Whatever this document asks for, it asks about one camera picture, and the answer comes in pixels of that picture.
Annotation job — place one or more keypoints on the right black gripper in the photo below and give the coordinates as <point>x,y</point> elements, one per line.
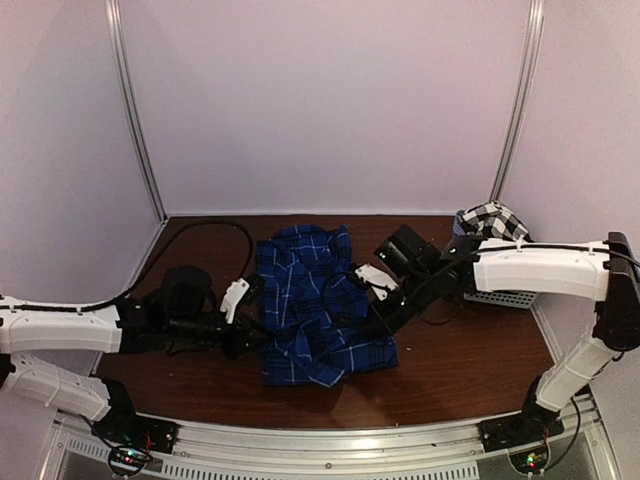
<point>392,324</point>

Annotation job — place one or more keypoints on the light blue plastic basket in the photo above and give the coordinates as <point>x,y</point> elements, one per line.
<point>510,299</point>

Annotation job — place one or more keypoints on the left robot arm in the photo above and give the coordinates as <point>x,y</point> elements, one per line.
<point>183,309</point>

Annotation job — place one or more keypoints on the green circuit board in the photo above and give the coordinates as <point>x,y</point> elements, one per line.
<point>125,460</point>
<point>529,462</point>

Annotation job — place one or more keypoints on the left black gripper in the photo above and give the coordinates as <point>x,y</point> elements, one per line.
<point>238,343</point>

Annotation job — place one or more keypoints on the blue plaid long sleeve shirt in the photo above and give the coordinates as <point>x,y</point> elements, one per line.
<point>315,310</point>

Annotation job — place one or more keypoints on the right green circuit board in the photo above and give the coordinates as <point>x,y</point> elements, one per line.
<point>529,462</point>

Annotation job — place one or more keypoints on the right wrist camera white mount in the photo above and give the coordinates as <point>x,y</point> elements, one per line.
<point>382,284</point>

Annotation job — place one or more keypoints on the front aluminium rail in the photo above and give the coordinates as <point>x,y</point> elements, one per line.
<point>452,450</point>

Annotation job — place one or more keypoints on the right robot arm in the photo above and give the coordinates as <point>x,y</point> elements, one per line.
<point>416,274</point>

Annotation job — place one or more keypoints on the aluminium frame post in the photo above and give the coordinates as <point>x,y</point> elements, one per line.
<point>529,59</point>
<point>133,118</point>

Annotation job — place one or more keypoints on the left green circuit board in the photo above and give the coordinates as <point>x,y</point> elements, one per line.
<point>125,460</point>

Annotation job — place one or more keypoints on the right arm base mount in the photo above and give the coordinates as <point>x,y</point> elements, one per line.
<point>533,424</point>

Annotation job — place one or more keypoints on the left aluminium frame post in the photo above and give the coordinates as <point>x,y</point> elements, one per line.
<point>133,118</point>

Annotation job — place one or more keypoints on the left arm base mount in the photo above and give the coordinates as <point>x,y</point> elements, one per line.
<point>135,430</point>

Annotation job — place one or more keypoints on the small blue gingham shirt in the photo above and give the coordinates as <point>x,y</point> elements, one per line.
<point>458,228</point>

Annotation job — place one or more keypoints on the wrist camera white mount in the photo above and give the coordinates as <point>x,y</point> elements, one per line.
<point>241,291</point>
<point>382,284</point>

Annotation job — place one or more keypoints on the black white checked shirt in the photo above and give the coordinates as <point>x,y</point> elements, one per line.
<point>494,220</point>

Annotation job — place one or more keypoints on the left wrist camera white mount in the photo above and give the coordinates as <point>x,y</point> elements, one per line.
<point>241,291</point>

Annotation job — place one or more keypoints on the right aluminium frame post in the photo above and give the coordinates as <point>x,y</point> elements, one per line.
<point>529,59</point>

